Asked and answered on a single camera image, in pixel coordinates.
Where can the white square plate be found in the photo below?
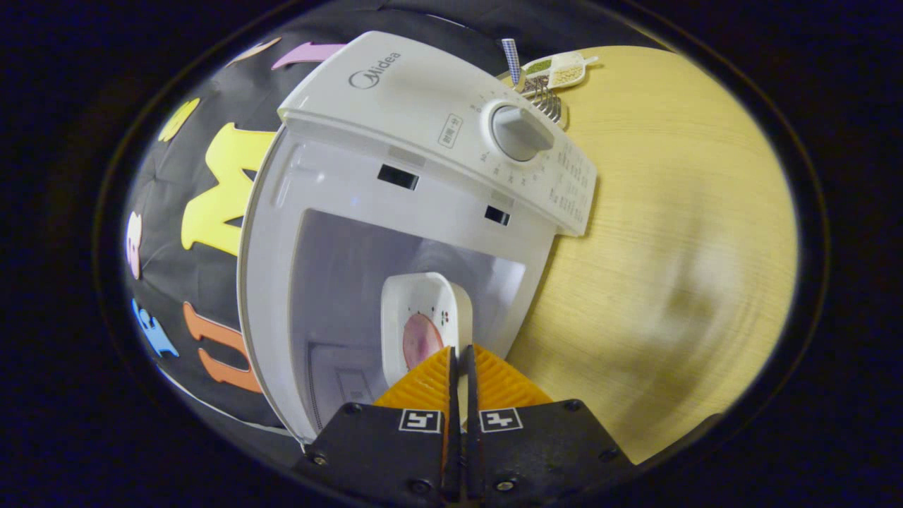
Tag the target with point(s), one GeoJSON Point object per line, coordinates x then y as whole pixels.
{"type": "Point", "coordinates": [423, 296]}

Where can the pink ham slice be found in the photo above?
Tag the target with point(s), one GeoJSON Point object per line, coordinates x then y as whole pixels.
{"type": "Point", "coordinates": [420, 339]}

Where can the white microwave oven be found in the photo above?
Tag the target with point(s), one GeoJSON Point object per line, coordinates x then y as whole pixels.
{"type": "Point", "coordinates": [395, 106]}

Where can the white divided condiment dish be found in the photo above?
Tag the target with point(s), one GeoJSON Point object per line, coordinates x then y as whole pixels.
{"type": "Point", "coordinates": [564, 70]}

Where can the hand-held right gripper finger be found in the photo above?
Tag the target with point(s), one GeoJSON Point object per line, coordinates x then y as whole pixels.
{"type": "Point", "coordinates": [471, 458]}
{"type": "Point", "coordinates": [455, 458]}

